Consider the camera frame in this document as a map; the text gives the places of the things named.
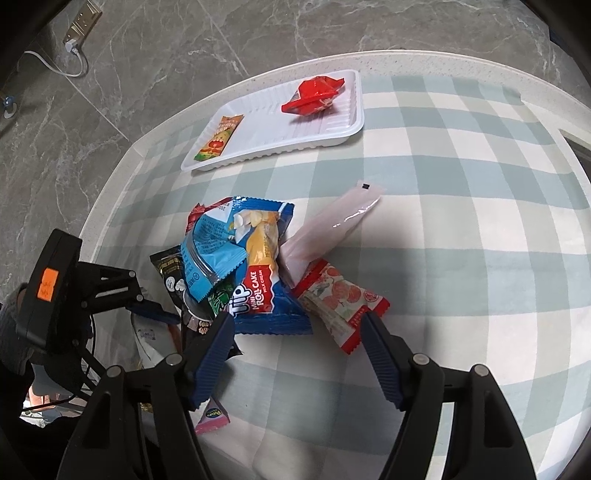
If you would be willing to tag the small pink snack packet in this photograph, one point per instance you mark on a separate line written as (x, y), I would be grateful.
(212, 417)

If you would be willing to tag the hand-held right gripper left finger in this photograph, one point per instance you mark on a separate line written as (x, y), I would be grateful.
(212, 364)

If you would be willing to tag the dark brown snack packet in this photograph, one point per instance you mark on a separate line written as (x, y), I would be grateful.
(196, 327)

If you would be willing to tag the brass floor socket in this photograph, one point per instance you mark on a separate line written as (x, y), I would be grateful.
(85, 18)

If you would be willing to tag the light blue snack packet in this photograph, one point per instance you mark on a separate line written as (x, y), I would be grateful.
(207, 249)

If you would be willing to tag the red white fruit print packet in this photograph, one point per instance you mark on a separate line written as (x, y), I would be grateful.
(337, 300)

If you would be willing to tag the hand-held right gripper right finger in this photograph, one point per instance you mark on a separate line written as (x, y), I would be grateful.
(383, 364)

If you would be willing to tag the green snack packet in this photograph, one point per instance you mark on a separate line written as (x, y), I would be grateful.
(219, 295)

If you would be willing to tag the red crumpled snack packet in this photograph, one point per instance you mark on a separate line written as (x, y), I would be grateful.
(314, 97)

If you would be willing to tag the small blue floor object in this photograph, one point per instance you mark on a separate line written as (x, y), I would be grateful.
(7, 104)

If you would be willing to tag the white plastic tray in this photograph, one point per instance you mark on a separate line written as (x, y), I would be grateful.
(277, 134)

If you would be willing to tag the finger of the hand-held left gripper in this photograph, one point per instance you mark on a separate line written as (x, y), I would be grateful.
(154, 313)

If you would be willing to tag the checked tablecloth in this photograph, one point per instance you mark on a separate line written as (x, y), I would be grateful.
(438, 277)

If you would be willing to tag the orange snack packet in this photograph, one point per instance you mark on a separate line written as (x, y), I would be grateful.
(219, 138)

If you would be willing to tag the blue roll cake packet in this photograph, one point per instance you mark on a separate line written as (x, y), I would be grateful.
(263, 304)

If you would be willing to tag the pink translucent long packet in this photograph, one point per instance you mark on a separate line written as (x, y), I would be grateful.
(332, 221)

